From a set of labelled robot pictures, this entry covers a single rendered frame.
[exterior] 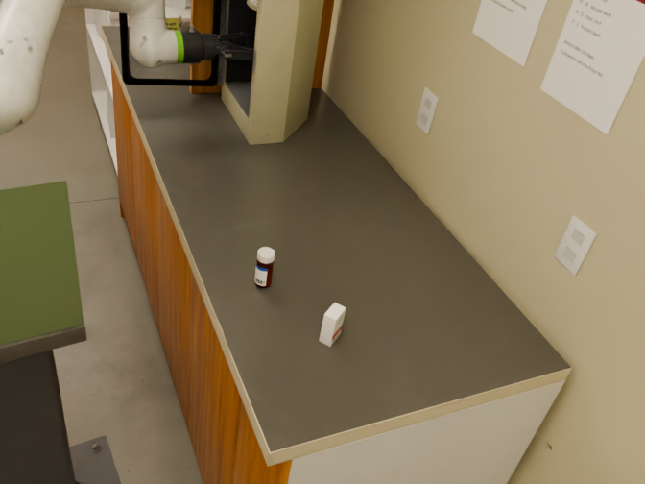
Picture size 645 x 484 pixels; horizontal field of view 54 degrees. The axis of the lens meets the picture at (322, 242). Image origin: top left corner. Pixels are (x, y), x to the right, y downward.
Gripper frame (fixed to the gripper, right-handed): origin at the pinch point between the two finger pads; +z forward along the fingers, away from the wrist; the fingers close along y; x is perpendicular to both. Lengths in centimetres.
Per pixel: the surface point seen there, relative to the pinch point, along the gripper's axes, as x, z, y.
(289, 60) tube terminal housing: -1.3, 2.2, -13.9
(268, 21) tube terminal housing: -12.4, -5.3, -13.9
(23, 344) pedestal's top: 26, -75, -81
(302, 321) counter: 26, -20, -89
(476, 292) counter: 26, 25, -91
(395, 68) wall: 0.1, 35.4, -18.6
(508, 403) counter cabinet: 32, 18, -118
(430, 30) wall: -16, 35, -31
